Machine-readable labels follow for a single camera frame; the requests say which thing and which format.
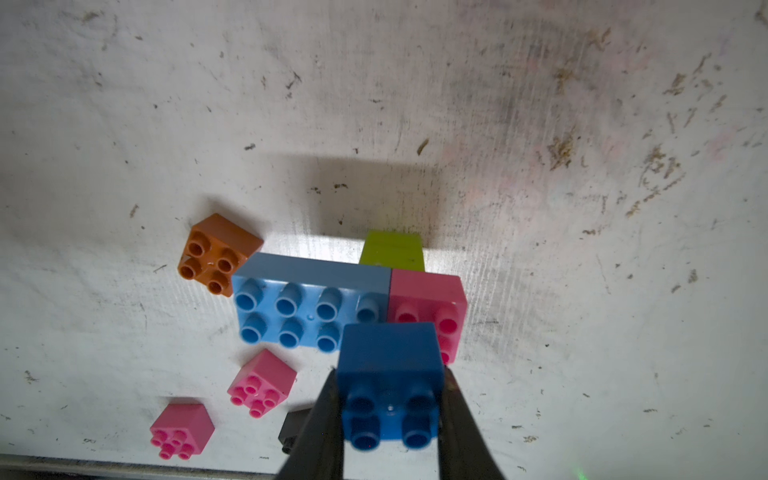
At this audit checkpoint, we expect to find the dark blue lego brick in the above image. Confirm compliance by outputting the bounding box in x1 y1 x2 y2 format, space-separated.
336 323 445 451

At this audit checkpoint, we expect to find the green lego brick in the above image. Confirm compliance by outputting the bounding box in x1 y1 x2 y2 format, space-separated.
359 230 425 272

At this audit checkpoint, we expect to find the light blue long lego brick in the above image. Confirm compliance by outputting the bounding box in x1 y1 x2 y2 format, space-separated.
232 253 392 353

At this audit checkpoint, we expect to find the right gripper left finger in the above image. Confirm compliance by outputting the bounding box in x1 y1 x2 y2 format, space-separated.
275 369 344 480

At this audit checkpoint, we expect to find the orange lego brick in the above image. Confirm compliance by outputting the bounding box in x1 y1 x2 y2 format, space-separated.
177 213 264 297

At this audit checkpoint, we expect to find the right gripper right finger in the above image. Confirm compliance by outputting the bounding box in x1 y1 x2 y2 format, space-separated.
438 367 505 480

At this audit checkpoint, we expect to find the pink lego brick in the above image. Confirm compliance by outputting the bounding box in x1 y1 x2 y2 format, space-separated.
227 349 297 419
387 269 468 365
150 403 215 460

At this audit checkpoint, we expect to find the black lego brick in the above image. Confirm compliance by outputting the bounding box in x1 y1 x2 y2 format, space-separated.
278 407 312 455

